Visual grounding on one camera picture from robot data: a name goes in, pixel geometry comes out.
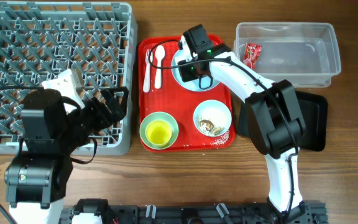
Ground black rectangular waste tray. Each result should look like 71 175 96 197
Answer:
237 90 329 152

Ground clear plastic waste bin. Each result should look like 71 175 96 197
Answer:
233 22 342 88

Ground white plastic spoon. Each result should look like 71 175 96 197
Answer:
154 45 165 89

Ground white plastic fork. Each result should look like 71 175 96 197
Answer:
142 49 153 93

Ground brown food scraps with rice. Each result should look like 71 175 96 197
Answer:
196 114 225 137

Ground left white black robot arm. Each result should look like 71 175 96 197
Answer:
4 87 129 223

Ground large light blue plate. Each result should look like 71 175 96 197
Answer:
170 46 222 93

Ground yellow plastic cup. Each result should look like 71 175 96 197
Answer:
145 120 172 146

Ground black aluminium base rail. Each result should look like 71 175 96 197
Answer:
58 198 328 224

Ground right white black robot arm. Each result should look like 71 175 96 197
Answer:
174 40 306 218

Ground red plastic serving tray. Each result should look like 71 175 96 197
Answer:
138 36 235 152

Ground light green bowl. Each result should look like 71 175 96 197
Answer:
139 111 179 150

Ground small light blue bowl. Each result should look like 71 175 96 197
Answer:
193 100 232 137

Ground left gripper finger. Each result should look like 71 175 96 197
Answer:
101 88 124 122
112 86 129 120

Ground grey plastic dishwasher rack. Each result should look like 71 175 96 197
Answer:
0 1 138 154

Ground red snack wrapper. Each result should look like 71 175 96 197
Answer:
243 43 262 69

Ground spilled rice on tray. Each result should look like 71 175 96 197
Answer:
211 131 230 146

